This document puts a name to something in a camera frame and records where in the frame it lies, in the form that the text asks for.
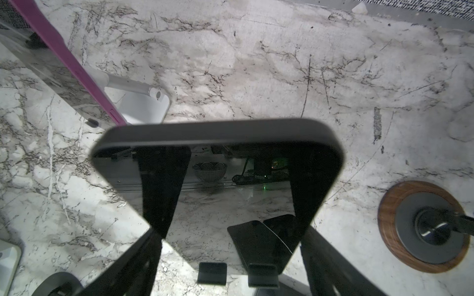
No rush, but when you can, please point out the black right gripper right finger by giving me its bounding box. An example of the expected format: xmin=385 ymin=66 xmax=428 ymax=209
xmin=301 ymin=227 xmax=385 ymax=296

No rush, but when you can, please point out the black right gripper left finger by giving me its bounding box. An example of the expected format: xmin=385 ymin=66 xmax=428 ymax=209
xmin=78 ymin=228 xmax=162 ymax=296

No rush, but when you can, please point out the dark grey cased phone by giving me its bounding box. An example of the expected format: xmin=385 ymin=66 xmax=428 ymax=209
xmin=90 ymin=118 xmax=344 ymax=275

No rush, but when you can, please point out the teal edged phone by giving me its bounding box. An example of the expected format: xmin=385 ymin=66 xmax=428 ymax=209
xmin=0 ymin=240 xmax=22 ymax=296

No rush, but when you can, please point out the wood base stand middle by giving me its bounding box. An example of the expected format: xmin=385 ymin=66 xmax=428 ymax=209
xmin=31 ymin=261 xmax=312 ymax=296

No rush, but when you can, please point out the wood base stand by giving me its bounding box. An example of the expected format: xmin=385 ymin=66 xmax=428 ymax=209
xmin=31 ymin=261 xmax=312 ymax=296
xmin=378 ymin=181 xmax=474 ymax=273

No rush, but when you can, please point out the wood base stand far right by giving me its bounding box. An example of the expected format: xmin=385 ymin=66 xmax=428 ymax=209
xmin=378 ymin=181 xmax=474 ymax=273

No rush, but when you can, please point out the purple edged phone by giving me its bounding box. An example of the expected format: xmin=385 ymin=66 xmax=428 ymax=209
xmin=1 ymin=1 xmax=127 ymax=129

